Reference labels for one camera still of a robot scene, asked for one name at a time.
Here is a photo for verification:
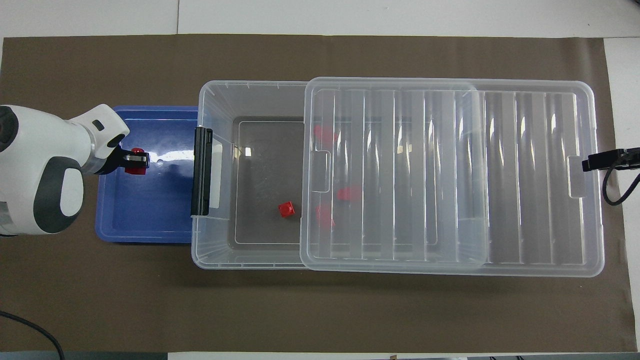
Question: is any black box latch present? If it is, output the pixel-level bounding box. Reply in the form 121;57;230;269
190;126;214;218

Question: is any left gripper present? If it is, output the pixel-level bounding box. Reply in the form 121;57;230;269
97;146;127;176

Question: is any clear plastic box lid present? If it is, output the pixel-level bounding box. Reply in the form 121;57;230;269
299;76;606;279

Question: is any clear plastic storage box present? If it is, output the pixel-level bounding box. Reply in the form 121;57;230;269
191;79;489;271

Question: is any black cable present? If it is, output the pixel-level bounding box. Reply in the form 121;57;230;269
0;310;66;360
602;165;640;207

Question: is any blue plastic tray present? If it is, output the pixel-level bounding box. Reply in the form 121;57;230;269
94;105;202;244

